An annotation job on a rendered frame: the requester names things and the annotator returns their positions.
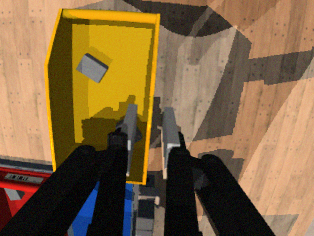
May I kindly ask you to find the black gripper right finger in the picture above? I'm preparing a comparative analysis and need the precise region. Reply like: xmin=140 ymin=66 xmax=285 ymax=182
xmin=161 ymin=107 xmax=276 ymax=236

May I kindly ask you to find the yellow bin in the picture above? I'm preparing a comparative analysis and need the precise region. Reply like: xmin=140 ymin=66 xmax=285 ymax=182
xmin=44 ymin=8 xmax=160 ymax=185

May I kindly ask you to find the red bin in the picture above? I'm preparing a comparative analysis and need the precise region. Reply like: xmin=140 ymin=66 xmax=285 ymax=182
xmin=0 ymin=167 xmax=51 ymax=231

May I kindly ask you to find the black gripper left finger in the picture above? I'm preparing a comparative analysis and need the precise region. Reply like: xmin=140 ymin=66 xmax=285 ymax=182
xmin=0 ymin=104 xmax=138 ymax=236

